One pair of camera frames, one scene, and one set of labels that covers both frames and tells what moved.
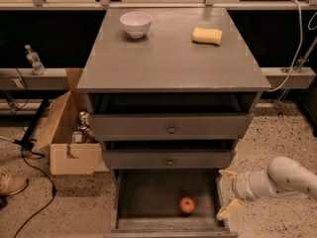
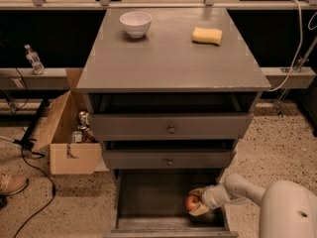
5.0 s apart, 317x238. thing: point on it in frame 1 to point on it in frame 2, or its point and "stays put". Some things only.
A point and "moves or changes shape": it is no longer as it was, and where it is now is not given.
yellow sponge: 207,36 stays put
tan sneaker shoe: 12,184 stays put
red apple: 187,204 moves or changes shape
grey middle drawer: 168,154 stays put
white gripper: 240,186 to 208,196
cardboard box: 67,158 stays put
